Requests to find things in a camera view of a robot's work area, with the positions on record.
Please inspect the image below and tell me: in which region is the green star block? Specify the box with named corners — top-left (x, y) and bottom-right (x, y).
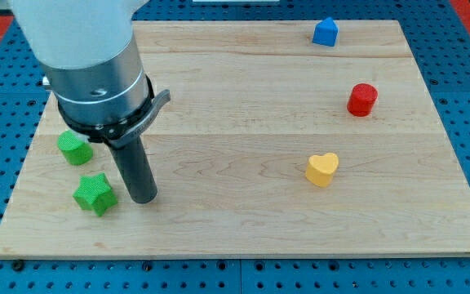
top-left (73, 173), bottom-right (118, 216)

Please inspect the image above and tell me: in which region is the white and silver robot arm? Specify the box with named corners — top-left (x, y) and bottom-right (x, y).
top-left (9, 0), bottom-right (148, 126)

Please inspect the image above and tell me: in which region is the light wooden board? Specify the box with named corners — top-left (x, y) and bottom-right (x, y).
top-left (0, 20), bottom-right (470, 261)

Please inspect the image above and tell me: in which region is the yellow heart block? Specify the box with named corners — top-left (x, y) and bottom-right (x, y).
top-left (305, 153), bottom-right (339, 188)

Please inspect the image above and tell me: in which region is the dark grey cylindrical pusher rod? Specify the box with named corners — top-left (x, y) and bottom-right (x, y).
top-left (110, 137), bottom-right (157, 204)

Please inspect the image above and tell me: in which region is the black clamp with grey lever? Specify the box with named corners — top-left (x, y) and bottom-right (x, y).
top-left (42, 70), bottom-right (171, 149)

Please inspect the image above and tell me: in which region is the red cylinder block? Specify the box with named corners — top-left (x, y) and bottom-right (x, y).
top-left (347, 83), bottom-right (378, 117)

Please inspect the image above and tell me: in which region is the green cylinder block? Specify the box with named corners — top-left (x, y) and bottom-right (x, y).
top-left (57, 131), bottom-right (93, 166)

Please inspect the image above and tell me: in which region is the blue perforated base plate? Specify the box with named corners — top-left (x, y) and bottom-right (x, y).
top-left (0, 0), bottom-right (470, 293)

